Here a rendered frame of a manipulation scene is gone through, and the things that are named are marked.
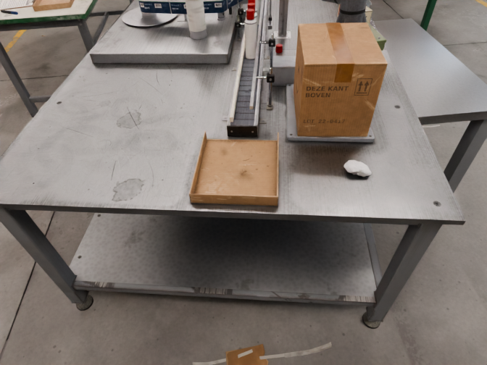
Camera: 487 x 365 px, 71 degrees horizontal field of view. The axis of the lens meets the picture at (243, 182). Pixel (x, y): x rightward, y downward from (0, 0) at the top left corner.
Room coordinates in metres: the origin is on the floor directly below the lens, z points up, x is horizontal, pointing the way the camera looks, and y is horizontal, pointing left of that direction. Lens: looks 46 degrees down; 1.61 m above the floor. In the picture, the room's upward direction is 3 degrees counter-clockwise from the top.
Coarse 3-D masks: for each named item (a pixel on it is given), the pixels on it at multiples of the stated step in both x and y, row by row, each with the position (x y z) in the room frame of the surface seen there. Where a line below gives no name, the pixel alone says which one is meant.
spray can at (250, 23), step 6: (246, 12) 1.49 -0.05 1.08; (252, 12) 1.48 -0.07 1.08; (246, 18) 1.49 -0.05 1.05; (252, 18) 1.48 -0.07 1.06; (246, 24) 1.48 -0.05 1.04; (252, 24) 1.47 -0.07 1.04; (246, 30) 1.48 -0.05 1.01; (252, 30) 1.47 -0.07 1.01; (246, 36) 1.48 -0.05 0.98; (252, 36) 1.47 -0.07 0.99; (246, 42) 1.48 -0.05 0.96; (252, 42) 1.47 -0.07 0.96; (246, 48) 1.48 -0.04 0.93; (252, 48) 1.47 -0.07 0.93; (246, 54) 1.48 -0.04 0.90; (252, 54) 1.47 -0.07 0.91
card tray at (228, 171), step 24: (216, 144) 0.95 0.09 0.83; (240, 144) 0.94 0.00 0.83; (264, 144) 0.93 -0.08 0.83; (216, 168) 0.82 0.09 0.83; (240, 168) 0.82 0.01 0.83; (264, 168) 0.81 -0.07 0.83; (192, 192) 0.70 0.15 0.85; (216, 192) 0.72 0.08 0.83; (240, 192) 0.71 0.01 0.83; (264, 192) 0.71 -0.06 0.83
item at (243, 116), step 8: (264, 0) 2.22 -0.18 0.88; (264, 8) 2.09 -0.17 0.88; (248, 64) 1.43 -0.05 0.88; (248, 72) 1.36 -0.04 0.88; (240, 80) 1.29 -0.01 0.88; (248, 80) 1.29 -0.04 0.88; (256, 80) 1.29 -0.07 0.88; (240, 88) 1.23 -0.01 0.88; (248, 88) 1.23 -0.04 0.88; (256, 88) 1.23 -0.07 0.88; (240, 96) 1.17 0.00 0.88; (248, 96) 1.17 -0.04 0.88; (256, 96) 1.17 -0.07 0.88; (240, 104) 1.12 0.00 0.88; (248, 104) 1.12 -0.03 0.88; (240, 112) 1.07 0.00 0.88; (248, 112) 1.06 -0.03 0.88; (240, 120) 1.02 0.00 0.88; (248, 120) 1.01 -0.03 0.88
